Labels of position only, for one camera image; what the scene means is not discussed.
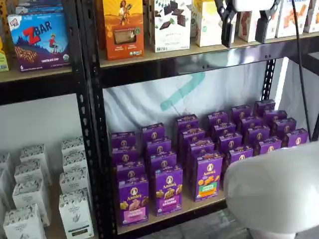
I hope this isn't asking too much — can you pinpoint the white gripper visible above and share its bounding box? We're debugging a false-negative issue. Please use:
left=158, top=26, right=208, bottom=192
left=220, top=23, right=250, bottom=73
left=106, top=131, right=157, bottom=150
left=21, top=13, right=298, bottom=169
left=214, top=0, right=282, bottom=48

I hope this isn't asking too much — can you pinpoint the purple box pink patch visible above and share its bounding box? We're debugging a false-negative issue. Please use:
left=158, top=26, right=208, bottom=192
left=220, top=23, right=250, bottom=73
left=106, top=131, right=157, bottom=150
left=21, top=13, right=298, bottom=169
left=118, top=175, right=150, bottom=227

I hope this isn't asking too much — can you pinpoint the white red snack box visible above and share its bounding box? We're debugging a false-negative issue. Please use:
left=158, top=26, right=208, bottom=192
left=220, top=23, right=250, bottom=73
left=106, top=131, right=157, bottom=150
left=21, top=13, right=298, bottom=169
left=237, top=10, right=260, bottom=42

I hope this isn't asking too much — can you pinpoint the yellow white snack box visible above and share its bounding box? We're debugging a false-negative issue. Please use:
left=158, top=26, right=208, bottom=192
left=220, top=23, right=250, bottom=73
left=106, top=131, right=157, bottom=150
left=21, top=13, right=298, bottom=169
left=194, top=0, right=236, bottom=48

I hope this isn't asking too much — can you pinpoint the white orange cracker box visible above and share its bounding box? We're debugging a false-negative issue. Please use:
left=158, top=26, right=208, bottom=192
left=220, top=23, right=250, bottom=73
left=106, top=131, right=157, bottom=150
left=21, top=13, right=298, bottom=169
left=275, top=0, right=311, bottom=38

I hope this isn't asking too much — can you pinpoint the white brown snack box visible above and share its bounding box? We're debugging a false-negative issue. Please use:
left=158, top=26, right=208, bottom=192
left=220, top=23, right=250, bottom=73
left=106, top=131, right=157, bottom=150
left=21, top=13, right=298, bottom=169
left=304, top=0, right=319, bottom=34

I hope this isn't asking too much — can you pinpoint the white chocolate thins box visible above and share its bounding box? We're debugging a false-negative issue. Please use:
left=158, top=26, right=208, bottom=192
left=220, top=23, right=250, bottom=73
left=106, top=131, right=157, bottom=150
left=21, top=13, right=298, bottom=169
left=154, top=0, right=191, bottom=53

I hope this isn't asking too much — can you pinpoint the purple box green patch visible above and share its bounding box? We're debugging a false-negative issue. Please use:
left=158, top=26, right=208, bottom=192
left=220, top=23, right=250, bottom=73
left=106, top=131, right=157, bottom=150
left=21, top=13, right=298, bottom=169
left=191, top=152, right=224, bottom=203

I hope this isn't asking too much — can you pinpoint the blue Zbar snack box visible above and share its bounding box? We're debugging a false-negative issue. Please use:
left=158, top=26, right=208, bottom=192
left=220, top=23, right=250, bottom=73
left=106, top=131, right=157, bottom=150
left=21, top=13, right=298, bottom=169
left=7, top=12, right=72, bottom=72

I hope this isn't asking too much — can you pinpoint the yellow green snack box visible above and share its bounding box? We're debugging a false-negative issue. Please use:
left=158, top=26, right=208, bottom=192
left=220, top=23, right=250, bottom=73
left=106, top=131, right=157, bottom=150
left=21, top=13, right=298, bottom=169
left=0, top=37, right=9, bottom=73

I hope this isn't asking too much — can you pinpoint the black metal shelving rack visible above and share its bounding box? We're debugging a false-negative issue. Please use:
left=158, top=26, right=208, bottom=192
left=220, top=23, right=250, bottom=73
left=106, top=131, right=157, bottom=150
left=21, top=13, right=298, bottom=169
left=0, top=0, right=97, bottom=239
left=83, top=0, right=319, bottom=239

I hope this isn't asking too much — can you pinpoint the white backdrop cloth teal print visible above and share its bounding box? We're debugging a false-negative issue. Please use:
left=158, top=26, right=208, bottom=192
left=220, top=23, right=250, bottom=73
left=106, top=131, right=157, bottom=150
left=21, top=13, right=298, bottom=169
left=103, top=65, right=310, bottom=141

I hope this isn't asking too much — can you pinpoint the black cable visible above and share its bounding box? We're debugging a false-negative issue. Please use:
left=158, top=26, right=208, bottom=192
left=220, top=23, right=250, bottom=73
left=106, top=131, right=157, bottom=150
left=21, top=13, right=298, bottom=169
left=290, top=0, right=313, bottom=143

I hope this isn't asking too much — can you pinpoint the black metal frame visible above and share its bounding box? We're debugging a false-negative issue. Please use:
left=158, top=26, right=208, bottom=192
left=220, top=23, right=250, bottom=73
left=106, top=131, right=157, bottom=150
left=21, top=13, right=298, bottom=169
left=307, top=51, right=319, bottom=76

